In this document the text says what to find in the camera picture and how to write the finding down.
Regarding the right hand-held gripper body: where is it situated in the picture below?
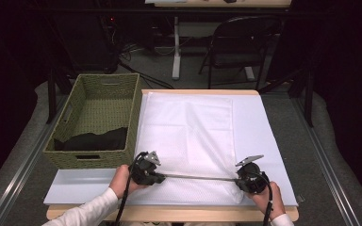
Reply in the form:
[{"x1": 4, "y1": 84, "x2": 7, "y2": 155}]
[{"x1": 235, "y1": 154, "x2": 270, "y2": 194}]

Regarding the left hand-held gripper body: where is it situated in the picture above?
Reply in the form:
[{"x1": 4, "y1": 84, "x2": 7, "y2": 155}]
[{"x1": 131, "y1": 151, "x2": 163, "y2": 186}]

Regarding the white mesh laundry bag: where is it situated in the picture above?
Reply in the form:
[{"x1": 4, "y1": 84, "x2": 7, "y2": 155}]
[{"x1": 128, "y1": 91, "x2": 244, "y2": 205}]

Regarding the black cloth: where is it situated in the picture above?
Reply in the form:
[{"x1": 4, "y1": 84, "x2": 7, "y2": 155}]
[{"x1": 54, "y1": 126, "x2": 129, "y2": 153}]

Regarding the green woven basket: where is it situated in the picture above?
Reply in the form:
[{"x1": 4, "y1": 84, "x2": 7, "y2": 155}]
[{"x1": 42, "y1": 73, "x2": 142, "y2": 170}]

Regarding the person's left hand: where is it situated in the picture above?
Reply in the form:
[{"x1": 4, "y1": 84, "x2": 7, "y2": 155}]
[{"x1": 108, "y1": 164, "x2": 147, "y2": 200}]

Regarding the person's right hand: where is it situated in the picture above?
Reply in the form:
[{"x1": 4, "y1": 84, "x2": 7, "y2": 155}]
[{"x1": 246, "y1": 181, "x2": 287, "y2": 221}]

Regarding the black metal stand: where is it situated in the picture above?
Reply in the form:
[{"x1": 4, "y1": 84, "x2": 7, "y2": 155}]
[{"x1": 257, "y1": 67, "x2": 315, "y2": 128}]

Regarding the black folding chair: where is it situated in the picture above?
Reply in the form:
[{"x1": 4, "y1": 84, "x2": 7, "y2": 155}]
[{"x1": 198, "y1": 15, "x2": 282, "y2": 90}]

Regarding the wooden desk with white legs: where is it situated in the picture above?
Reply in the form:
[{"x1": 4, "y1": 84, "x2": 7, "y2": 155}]
[{"x1": 144, "y1": 0, "x2": 293, "y2": 81}]

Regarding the black equipment cabinet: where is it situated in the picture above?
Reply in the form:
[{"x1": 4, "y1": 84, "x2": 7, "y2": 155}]
[{"x1": 64, "y1": 10, "x2": 121, "y2": 74}]

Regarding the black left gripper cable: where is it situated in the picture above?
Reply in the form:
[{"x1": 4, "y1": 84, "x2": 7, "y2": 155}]
[{"x1": 114, "y1": 152, "x2": 149, "y2": 226}]

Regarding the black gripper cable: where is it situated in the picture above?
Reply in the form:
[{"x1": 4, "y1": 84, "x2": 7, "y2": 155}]
[
  {"x1": 114, "y1": 152, "x2": 149, "y2": 226},
  {"x1": 256, "y1": 170, "x2": 275, "y2": 226}
]

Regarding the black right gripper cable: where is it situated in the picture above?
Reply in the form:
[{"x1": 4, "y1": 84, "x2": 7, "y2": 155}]
[{"x1": 256, "y1": 170, "x2": 275, "y2": 226}]

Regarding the metal floor rail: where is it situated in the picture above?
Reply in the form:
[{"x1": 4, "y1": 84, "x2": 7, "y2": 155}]
[
  {"x1": 290, "y1": 97, "x2": 362, "y2": 226},
  {"x1": 0, "y1": 93, "x2": 71, "y2": 226}
]

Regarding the black floor cable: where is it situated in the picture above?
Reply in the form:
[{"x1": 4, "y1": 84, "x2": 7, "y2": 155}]
[{"x1": 118, "y1": 61, "x2": 174, "y2": 89}]

